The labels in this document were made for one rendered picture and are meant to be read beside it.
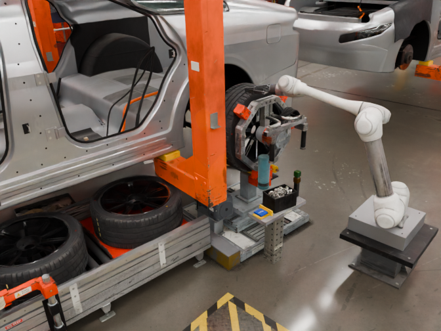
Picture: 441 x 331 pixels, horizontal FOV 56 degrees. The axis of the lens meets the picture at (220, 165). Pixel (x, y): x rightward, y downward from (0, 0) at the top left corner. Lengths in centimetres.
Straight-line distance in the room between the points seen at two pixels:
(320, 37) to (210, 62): 316
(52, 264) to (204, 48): 150
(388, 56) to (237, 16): 259
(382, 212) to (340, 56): 301
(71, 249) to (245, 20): 206
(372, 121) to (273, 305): 132
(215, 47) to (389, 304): 196
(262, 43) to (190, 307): 209
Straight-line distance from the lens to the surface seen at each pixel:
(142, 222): 281
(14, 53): 256
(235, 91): 309
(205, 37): 243
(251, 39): 341
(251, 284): 300
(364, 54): 534
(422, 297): 316
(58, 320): 264
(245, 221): 332
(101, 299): 277
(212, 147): 264
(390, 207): 275
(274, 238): 303
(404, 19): 548
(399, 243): 298
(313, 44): 556
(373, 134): 259
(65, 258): 265
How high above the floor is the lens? 203
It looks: 27 degrees down
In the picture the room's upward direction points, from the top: 2 degrees counter-clockwise
